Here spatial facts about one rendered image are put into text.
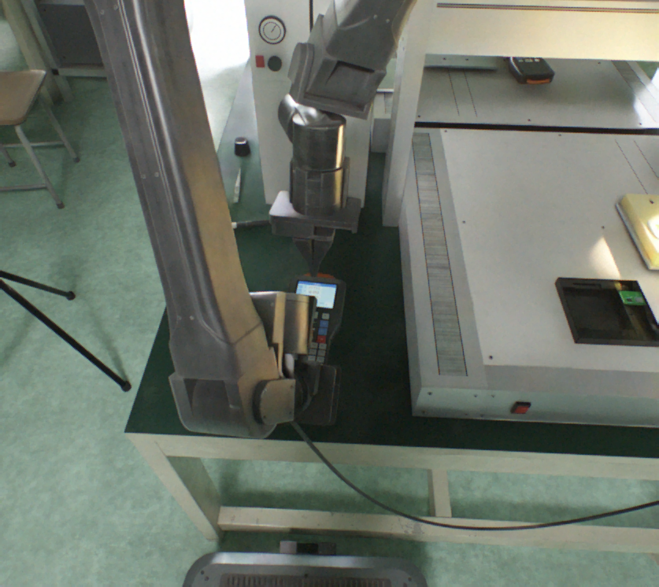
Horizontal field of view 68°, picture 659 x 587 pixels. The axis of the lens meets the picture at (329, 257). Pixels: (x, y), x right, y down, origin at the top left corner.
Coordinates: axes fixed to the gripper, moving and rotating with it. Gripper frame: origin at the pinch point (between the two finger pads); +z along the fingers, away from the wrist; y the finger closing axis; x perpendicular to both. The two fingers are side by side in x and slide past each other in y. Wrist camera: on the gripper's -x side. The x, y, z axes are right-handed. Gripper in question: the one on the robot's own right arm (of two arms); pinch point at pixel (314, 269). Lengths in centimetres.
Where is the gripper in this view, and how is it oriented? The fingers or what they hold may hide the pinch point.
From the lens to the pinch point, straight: 62.4
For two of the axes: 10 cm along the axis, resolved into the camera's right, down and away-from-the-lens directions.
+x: -1.3, 5.4, -8.3
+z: -0.5, 8.3, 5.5
